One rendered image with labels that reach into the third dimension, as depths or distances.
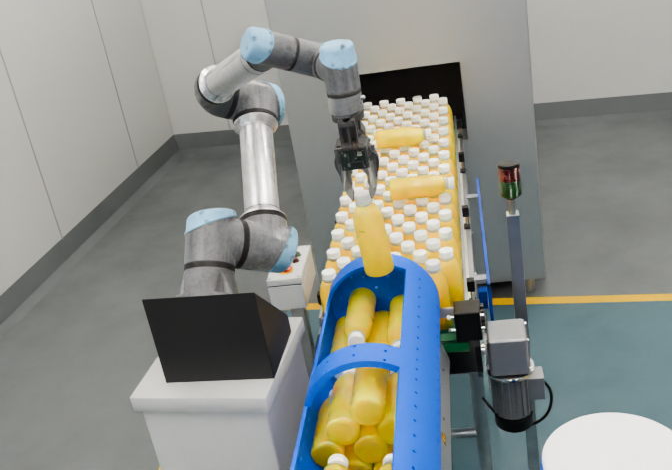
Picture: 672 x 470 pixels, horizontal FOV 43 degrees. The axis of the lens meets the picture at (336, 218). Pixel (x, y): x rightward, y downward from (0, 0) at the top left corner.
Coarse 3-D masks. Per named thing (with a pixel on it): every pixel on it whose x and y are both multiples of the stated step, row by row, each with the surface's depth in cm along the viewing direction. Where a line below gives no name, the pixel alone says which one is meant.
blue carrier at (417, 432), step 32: (352, 288) 218; (384, 288) 216; (416, 288) 202; (416, 320) 190; (320, 352) 199; (352, 352) 175; (384, 352) 174; (416, 352) 179; (320, 384) 175; (416, 384) 169; (416, 416) 161; (416, 448) 153
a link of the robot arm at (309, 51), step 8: (304, 40) 185; (304, 48) 183; (312, 48) 184; (304, 56) 183; (312, 56) 184; (296, 64) 183; (304, 64) 184; (312, 64) 184; (296, 72) 186; (304, 72) 186; (312, 72) 186
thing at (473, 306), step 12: (468, 300) 230; (456, 312) 226; (468, 312) 225; (480, 312) 228; (456, 324) 226; (468, 324) 226; (480, 324) 226; (456, 336) 228; (468, 336) 228; (480, 336) 227
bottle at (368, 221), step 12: (360, 204) 194; (372, 204) 195; (360, 216) 194; (372, 216) 194; (360, 228) 195; (372, 228) 194; (384, 228) 197; (360, 240) 197; (372, 240) 195; (384, 240) 197; (360, 252) 200; (372, 252) 197; (384, 252) 197; (372, 264) 198; (384, 264) 198; (372, 276) 200
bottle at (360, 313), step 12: (360, 288) 216; (348, 300) 216; (360, 300) 210; (372, 300) 213; (348, 312) 208; (360, 312) 205; (372, 312) 209; (348, 324) 203; (360, 324) 202; (372, 324) 205; (348, 336) 202
